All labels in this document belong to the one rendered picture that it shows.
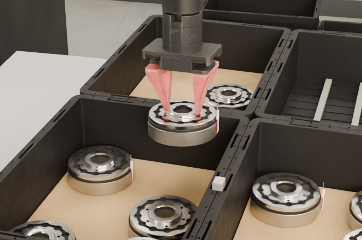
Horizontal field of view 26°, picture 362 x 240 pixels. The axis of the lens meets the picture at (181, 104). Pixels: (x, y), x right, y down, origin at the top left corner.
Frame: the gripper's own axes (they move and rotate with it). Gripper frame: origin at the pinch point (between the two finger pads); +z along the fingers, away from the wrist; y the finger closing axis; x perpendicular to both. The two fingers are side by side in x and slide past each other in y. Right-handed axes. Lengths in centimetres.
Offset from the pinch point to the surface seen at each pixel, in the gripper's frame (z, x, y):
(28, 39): 36, -127, 100
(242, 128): 4.4, -4.9, -8.0
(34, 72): 21, -59, 59
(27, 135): 24, -30, 45
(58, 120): 4.1, 1.9, 19.8
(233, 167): 5.4, 6.6, -9.8
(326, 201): 14.8, -5.2, -21.5
